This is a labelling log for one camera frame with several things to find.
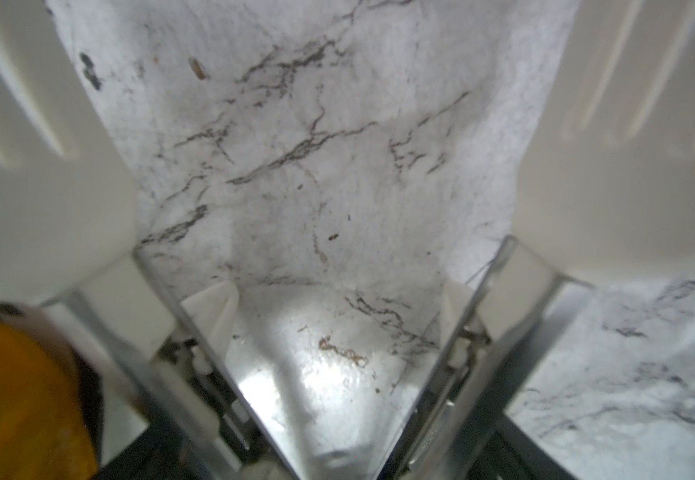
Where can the right gripper white spatula left finger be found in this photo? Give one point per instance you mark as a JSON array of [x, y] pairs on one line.
[[68, 235]]

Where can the right gripper white spatula right finger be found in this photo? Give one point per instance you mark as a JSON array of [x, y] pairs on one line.
[[605, 193]]

